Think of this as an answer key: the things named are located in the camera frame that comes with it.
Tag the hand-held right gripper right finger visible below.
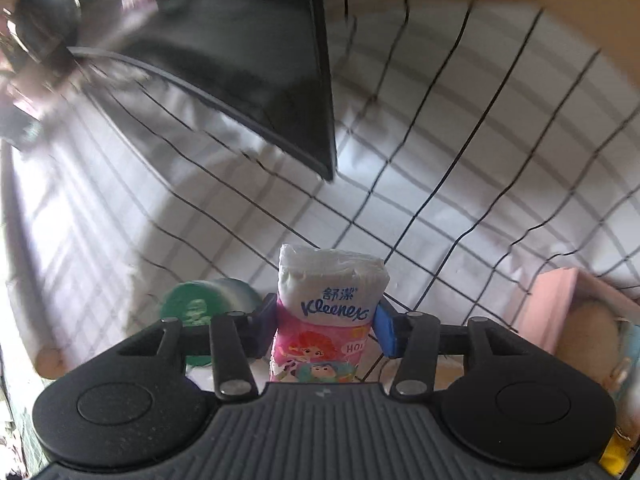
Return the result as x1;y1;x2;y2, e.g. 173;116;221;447
374;302;526;402

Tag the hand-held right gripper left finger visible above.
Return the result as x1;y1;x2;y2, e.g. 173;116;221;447
116;305;278;402

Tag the pink cartoon tissue pack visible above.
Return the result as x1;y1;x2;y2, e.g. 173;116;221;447
269;244;390;385

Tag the pink storage box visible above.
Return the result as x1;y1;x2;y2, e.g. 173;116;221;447
515;267;640;480

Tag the green lid glass jar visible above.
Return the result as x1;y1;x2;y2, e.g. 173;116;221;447
159;279;263;368

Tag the white checked tablecloth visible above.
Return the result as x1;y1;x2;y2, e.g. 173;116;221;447
10;0;640;386

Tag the black computer monitor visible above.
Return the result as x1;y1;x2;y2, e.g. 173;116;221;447
65;0;337;182

